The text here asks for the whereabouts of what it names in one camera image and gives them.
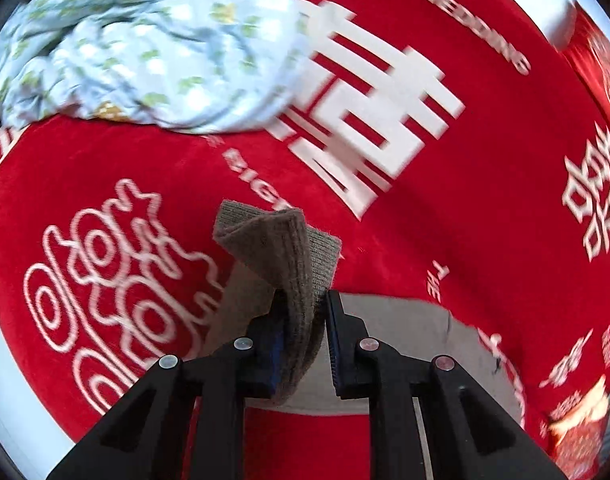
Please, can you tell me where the red printed blanket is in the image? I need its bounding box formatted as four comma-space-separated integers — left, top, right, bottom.
0, 0, 610, 480

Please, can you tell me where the red patterned cloth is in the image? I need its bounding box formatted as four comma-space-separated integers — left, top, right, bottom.
555, 2, 610, 131

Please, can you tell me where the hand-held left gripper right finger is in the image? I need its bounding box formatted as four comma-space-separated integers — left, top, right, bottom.
325, 290, 568, 480

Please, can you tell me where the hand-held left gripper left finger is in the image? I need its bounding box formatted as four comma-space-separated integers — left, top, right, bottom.
48, 291, 291, 480

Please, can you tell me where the grey fleece garment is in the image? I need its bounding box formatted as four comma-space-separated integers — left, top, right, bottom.
205, 200, 528, 418

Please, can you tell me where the light blue floral cloth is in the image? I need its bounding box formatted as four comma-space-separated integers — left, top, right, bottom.
0, 0, 306, 136

